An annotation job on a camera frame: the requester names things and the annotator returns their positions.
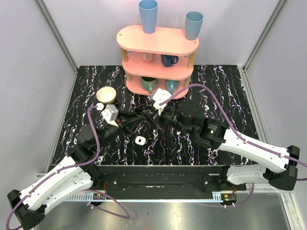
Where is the dark blue mug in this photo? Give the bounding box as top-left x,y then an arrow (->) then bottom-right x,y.
161,55 -> 179,68

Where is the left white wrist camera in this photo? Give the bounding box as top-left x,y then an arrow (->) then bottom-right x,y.
96,103 -> 118,127

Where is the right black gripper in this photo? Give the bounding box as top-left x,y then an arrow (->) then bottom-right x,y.
142,103 -> 194,136

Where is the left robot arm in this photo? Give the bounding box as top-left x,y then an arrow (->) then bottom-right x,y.
7,113 -> 145,230

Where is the right blue plastic tumbler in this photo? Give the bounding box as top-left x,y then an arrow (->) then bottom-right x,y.
185,11 -> 203,40

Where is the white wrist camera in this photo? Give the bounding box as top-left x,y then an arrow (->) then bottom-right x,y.
96,103 -> 118,127
152,88 -> 172,116

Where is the left blue plastic tumbler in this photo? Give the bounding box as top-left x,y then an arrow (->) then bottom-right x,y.
138,0 -> 158,34

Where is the blue plastic tumbler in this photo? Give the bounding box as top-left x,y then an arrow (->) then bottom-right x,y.
138,0 -> 158,34
185,11 -> 203,40

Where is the green glazed mug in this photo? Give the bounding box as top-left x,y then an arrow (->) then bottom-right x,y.
141,77 -> 158,93

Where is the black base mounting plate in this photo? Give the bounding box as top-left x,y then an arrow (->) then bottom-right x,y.
97,165 -> 247,202

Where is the light blue butterfly mug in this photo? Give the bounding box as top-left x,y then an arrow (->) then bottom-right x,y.
165,80 -> 179,94

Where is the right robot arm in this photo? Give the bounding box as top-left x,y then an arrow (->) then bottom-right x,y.
135,102 -> 300,191

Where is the aluminium rail frame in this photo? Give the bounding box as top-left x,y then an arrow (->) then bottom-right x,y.
31,173 -> 295,209

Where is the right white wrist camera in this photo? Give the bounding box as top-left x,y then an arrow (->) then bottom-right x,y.
152,88 -> 172,116

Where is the cream ceramic bowl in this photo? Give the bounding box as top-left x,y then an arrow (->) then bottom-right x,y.
96,86 -> 117,104

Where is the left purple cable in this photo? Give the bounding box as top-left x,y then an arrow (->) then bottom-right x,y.
5,105 -> 131,230

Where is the white earbud case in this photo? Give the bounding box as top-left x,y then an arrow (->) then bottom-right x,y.
135,136 -> 146,146

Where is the pink mug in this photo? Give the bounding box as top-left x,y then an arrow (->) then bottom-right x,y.
142,53 -> 155,62

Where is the pink three-tier wooden shelf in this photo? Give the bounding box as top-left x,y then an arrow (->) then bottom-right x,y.
117,25 -> 199,99

